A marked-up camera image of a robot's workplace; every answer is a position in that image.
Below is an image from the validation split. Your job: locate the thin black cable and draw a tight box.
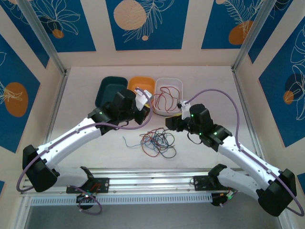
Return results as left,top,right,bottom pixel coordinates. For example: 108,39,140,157
145,128,176,153
152,130,177,160

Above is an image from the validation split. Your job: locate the thin dark blue cable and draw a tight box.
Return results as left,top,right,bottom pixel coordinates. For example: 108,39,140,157
140,130,176,153

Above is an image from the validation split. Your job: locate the thin light blue cable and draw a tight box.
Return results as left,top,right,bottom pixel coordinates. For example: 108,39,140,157
122,135,155,149

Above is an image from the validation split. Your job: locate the dark green plastic bin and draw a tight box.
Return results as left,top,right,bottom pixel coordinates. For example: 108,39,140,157
94,75,128,108

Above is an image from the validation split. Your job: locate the orange plastic bin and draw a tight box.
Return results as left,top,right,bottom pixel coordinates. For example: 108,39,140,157
128,75,156,113

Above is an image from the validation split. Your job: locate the white plastic bin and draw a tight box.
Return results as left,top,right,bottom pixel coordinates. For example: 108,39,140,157
154,77,183,116

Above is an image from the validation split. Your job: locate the blue poster cream circle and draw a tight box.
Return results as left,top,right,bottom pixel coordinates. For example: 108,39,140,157
106,0,190,51

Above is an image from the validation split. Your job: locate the blue poster small orange dot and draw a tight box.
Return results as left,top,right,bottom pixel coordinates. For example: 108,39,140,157
23,0,97,53

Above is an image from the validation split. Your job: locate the blue poster dark circle leaf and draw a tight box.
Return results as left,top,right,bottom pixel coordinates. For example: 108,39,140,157
258,22,305,148

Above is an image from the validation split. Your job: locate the black controller board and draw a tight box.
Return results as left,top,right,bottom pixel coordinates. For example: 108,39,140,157
76,190,97,211
211,189,238,208

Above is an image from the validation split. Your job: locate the blue poster orange circle fern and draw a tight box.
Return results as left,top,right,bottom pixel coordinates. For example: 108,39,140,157
201,0,271,50

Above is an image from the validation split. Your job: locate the blue poster strip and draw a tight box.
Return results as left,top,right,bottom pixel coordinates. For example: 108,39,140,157
247,0,294,64
0,0,50,69

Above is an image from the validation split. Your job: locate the blue poster orange oval plant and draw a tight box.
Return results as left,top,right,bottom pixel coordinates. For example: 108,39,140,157
0,34,41,154

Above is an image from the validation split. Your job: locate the aluminium side rail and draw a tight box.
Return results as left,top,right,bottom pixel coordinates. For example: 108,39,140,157
231,66,266,165
34,69,70,177

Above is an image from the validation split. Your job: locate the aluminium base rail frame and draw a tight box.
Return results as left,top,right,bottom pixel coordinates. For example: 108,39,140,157
20,167,285,197

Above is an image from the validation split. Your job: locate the white slotted cable duct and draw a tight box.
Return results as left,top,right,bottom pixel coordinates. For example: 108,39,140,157
30,192,213,206

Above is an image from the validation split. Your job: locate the aluminium corner post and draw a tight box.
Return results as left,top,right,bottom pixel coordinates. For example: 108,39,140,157
233,0,274,72
18,0,67,75

